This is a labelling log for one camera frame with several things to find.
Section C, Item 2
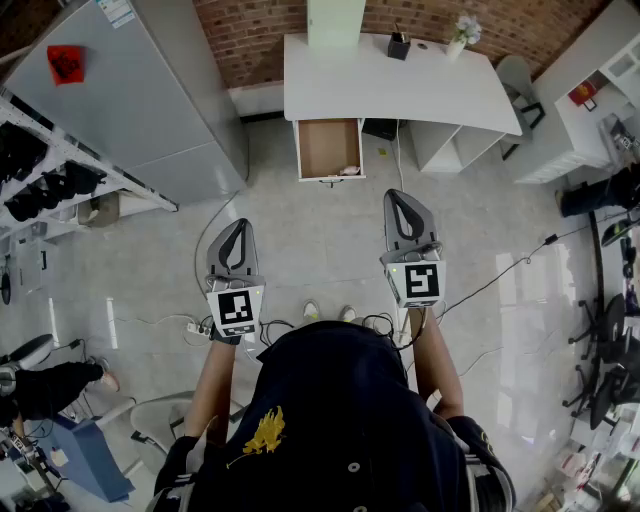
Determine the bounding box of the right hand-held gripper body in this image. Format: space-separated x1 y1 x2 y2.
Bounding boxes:
379 241 448 310

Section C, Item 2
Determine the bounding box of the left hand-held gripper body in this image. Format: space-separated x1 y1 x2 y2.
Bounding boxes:
204 272 267 338

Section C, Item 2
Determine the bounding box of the white drawer with brown inside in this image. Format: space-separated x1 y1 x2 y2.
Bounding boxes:
293 117 368 189

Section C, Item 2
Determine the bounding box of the person's right forearm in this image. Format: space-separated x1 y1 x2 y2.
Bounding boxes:
408 305 467 422

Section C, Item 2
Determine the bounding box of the person's left forearm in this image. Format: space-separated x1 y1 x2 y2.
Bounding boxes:
183 342 237 447

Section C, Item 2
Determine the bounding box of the white open shelf unit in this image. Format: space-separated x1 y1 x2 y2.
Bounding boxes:
409 119 507 174

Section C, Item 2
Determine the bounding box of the black router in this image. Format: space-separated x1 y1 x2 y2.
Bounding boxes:
362 118 399 143

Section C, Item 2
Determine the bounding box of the beige bag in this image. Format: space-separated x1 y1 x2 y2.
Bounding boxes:
76 191 122 229

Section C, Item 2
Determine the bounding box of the white chair with black legs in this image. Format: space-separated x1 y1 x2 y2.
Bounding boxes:
128 391 247 477

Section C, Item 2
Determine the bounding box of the white desk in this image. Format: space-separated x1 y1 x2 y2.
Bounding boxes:
283 31 524 138

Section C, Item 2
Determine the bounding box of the person's navy shirt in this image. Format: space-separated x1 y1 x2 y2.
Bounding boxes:
152 319 517 512

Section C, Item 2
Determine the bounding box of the black bag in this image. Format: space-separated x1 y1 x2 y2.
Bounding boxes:
4 182 64 224
0 122 50 184
41 159 109 199

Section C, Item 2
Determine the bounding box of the white cabinet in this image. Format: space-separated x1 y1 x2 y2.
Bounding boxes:
513 0 640 186

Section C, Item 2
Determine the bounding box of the grey refrigerator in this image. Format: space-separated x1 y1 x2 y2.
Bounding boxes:
1 0 250 206

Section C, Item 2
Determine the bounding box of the white metal shelf rack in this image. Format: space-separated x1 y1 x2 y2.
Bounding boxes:
0 87 179 244

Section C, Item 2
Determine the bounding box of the grey chair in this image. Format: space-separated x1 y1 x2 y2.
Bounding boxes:
495 54 547 162

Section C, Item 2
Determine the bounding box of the black pen holder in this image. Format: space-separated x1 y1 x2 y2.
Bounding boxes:
387 31 412 62

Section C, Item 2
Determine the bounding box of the white vase with flowers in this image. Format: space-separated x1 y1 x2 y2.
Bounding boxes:
445 14 483 63

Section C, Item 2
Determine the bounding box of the black office chair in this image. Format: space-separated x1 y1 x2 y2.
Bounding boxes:
567 292 640 364
561 363 640 432

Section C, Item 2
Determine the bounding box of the red box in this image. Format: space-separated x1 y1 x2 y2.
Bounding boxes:
568 82 597 108

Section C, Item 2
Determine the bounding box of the blue box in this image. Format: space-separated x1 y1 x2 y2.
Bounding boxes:
49 416 137 504

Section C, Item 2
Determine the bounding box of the white upright board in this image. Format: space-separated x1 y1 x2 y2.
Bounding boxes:
306 0 367 49

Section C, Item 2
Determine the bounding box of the red paper sticker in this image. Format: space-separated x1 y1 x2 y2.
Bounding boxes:
46 44 88 87

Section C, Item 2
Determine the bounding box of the grey floor cable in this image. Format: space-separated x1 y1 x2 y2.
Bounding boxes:
197 189 244 261

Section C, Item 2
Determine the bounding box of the black power adapter cable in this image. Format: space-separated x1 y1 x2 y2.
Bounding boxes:
439 231 594 316

